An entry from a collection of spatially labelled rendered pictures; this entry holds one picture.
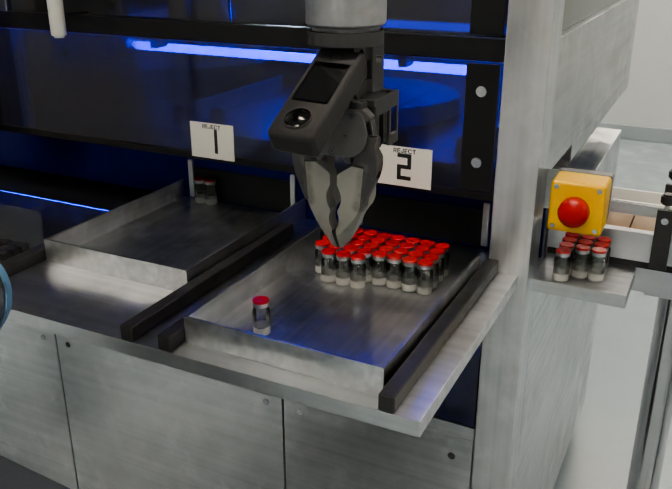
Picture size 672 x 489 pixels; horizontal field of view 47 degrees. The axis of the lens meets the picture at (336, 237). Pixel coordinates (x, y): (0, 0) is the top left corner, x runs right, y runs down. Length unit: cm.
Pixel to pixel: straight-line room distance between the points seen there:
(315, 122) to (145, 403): 108
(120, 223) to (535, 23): 73
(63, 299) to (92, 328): 10
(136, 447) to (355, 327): 86
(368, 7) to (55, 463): 148
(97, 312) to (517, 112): 62
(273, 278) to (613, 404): 164
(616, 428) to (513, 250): 138
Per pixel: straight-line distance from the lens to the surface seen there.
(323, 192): 76
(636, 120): 578
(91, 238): 130
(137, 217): 138
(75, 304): 109
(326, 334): 96
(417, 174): 115
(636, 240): 122
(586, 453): 233
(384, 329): 97
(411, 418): 82
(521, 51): 107
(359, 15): 71
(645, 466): 144
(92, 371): 172
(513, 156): 110
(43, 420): 191
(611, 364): 278
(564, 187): 109
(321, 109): 67
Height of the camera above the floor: 134
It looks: 21 degrees down
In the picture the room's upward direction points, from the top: straight up
